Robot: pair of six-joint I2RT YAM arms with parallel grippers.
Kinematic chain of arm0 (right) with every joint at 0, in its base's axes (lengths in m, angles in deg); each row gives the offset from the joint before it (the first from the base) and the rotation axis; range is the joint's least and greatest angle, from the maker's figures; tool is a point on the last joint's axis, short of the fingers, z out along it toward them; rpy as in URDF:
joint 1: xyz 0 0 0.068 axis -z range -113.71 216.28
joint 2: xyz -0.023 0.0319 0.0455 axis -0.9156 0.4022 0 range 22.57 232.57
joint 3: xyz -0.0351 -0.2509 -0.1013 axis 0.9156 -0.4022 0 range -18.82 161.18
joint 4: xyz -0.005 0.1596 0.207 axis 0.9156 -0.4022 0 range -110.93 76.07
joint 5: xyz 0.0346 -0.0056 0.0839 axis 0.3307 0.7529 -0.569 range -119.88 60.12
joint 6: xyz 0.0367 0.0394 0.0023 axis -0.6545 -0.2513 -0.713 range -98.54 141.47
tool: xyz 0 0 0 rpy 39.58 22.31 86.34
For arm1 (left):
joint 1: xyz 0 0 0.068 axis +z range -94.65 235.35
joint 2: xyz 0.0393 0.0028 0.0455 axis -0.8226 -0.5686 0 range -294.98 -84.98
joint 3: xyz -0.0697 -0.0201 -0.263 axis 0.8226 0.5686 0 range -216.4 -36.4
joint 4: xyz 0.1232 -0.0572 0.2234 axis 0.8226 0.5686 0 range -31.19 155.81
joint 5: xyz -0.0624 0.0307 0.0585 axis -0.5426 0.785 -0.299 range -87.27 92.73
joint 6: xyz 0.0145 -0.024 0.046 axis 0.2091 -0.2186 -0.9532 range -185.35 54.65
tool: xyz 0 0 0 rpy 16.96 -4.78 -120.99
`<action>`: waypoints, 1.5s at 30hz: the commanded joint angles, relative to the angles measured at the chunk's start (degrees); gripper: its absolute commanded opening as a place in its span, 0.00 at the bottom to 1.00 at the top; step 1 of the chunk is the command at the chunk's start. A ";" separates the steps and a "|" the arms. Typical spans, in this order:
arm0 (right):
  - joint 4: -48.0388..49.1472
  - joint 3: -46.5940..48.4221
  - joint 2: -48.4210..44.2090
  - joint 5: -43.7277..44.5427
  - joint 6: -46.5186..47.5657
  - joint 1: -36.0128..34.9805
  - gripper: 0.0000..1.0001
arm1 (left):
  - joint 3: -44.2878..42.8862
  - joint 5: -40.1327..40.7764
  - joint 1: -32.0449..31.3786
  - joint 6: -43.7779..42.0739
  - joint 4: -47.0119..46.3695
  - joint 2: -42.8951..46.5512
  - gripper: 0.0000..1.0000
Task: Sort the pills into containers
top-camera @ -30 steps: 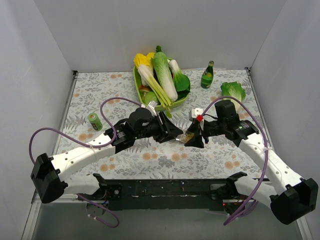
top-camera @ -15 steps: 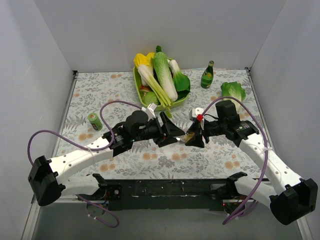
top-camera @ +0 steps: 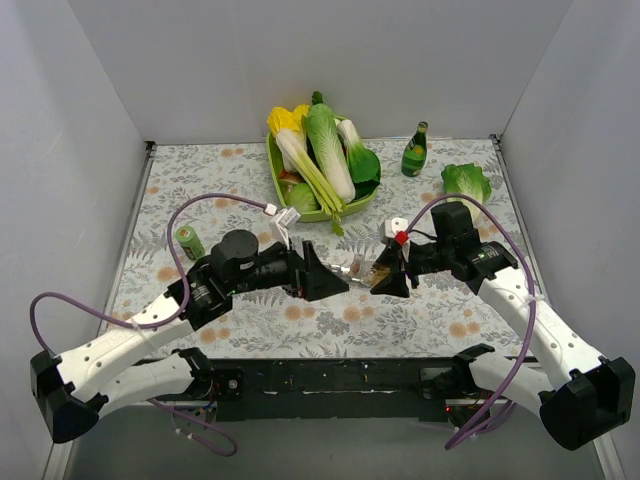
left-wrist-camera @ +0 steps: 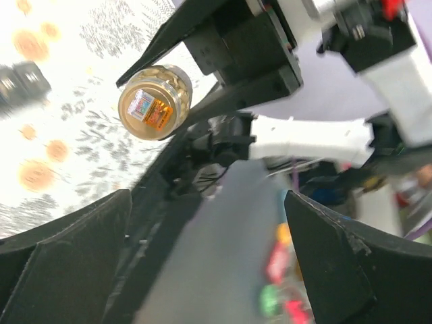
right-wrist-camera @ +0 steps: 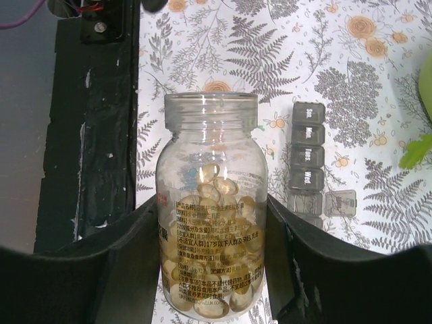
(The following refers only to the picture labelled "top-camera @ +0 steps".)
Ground grey weekly pill organizer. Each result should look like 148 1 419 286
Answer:
323 260 361 283

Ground celery stalks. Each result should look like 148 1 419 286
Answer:
276 128 345 236

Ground green glass bottle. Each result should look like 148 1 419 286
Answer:
401 121 428 177

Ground round green cabbage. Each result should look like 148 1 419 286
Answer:
285 183 320 214

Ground romaine lettuce head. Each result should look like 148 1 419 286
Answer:
441 163 492 205

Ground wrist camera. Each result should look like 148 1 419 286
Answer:
379 217 409 244
264 203 300 247

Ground green plastic basket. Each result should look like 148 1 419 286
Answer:
266 114 381 222

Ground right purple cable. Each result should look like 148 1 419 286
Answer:
404 194 539 451

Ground yellow leafy cabbage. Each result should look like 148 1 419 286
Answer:
266 104 311 146

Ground napa cabbage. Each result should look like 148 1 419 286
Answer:
304 103 356 204

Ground green pill bottle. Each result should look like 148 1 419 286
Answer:
174 225 206 261

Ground floral table mat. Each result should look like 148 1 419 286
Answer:
112 139 524 358

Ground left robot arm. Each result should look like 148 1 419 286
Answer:
30 230 349 444

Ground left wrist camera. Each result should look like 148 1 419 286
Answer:
264 203 300 247

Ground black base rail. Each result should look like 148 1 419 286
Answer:
154 357 501 424

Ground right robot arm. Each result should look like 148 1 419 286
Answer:
370 200 636 450

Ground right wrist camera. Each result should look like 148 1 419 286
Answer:
379 217 409 244

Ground bok choy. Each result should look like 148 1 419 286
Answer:
337 119 381 183

